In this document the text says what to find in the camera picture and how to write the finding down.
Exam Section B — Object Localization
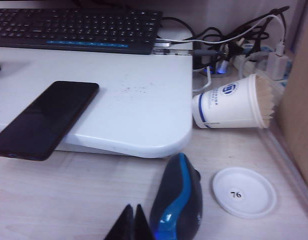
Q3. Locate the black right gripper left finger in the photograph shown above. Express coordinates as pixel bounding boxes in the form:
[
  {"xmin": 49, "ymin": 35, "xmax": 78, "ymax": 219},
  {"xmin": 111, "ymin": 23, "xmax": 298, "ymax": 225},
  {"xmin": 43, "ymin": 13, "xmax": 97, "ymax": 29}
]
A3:
[{"xmin": 103, "ymin": 204, "xmax": 136, "ymax": 240}]

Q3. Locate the white usb charger plug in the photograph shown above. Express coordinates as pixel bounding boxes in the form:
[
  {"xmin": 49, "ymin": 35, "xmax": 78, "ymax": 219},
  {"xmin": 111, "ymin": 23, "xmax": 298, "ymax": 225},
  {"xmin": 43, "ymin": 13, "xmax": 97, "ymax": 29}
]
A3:
[{"xmin": 265, "ymin": 42, "xmax": 291, "ymax": 79}]

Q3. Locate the white charging cable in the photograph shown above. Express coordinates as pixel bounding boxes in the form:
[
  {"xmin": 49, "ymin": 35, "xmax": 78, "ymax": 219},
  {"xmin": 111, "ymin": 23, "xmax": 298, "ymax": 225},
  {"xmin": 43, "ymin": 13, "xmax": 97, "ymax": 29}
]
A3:
[{"xmin": 168, "ymin": 13, "xmax": 287, "ymax": 51}]

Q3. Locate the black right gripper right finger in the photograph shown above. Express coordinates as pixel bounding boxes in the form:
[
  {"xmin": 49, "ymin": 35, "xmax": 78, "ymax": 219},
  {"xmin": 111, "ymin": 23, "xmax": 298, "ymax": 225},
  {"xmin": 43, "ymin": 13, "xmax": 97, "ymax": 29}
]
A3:
[{"xmin": 135, "ymin": 204, "xmax": 156, "ymax": 240}]

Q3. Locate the black computer keyboard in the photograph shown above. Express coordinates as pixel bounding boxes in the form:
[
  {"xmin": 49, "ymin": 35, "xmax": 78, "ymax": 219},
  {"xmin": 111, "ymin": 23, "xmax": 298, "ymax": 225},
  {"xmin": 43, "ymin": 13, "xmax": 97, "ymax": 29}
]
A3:
[{"xmin": 0, "ymin": 8, "xmax": 163, "ymax": 55}]

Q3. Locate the black keyboard cable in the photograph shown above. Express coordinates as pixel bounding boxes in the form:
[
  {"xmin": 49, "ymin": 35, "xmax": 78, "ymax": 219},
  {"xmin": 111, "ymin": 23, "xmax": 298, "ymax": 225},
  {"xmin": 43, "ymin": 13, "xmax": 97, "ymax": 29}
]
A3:
[{"xmin": 161, "ymin": 16, "xmax": 195, "ymax": 39}]

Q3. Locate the brown side panel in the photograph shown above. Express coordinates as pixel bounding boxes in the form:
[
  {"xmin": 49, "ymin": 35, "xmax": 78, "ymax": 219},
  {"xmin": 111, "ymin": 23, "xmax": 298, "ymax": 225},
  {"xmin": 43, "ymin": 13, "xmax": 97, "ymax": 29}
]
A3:
[{"xmin": 277, "ymin": 0, "xmax": 308, "ymax": 187}]

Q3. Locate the white round lid numbered 76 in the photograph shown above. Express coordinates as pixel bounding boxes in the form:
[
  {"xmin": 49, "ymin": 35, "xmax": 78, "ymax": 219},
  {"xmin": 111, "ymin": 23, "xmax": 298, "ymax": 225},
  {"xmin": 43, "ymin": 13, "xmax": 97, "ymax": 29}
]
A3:
[{"xmin": 213, "ymin": 167, "xmax": 277, "ymax": 219}]

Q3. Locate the black smartphone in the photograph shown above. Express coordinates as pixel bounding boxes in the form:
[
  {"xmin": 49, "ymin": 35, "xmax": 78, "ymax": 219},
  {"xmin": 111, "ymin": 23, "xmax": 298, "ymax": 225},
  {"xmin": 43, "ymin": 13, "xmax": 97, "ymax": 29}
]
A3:
[{"xmin": 0, "ymin": 80, "xmax": 100, "ymax": 162}]

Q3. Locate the black power cable tangle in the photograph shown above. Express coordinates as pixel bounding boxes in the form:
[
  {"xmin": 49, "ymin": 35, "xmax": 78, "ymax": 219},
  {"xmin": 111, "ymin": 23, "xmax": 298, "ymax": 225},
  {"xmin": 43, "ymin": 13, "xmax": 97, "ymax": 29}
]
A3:
[{"xmin": 191, "ymin": 7, "xmax": 291, "ymax": 66}]

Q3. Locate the white desk riser platform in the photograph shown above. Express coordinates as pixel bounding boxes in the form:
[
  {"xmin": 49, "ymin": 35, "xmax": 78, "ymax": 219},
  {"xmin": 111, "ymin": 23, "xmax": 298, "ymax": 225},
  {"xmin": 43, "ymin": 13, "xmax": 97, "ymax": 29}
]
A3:
[{"xmin": 0, "ymin": 24, "xmax": 194, "ymax": 159}]

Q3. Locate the black and blue computer mouse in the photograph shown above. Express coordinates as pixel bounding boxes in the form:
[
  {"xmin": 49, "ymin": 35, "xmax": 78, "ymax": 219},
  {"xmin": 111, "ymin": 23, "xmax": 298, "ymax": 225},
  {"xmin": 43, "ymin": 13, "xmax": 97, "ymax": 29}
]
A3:
[{"xmin": 149, "ymin": 152, "xmax": 204, "ymax": 240}]

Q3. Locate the white power strip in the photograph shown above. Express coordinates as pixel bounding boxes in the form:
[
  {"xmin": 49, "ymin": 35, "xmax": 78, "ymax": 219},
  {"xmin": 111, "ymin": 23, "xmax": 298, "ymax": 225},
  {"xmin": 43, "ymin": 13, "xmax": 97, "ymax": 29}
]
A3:
[{"xmin": 232, "ymin": 43, "xmax": 292, "ymax": 76}]

